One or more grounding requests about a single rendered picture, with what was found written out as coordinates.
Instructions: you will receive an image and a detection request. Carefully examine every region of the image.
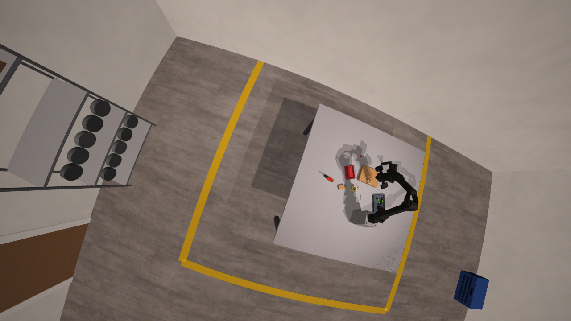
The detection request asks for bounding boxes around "light wooden board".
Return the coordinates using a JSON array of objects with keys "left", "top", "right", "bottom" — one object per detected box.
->
[{"left": 357, "top": 165, "right": 380, "bottom": 188}]

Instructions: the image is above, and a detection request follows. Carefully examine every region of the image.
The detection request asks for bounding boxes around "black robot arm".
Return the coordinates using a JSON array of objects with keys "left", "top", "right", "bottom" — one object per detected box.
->
[{"left": 368, "top": 163, "right": 418, "bottom": 224}]

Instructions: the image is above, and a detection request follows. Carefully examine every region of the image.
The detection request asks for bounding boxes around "red open tray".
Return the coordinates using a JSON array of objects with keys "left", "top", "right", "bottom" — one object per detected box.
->
[{"left": 344, "top": 165, "right": 355, "bottom": 180}]

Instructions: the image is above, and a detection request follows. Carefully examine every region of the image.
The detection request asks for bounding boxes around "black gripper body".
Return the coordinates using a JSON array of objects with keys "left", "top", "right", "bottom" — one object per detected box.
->
[{"left": 375, "top": 165, "right": 388, "bottom": 189}]

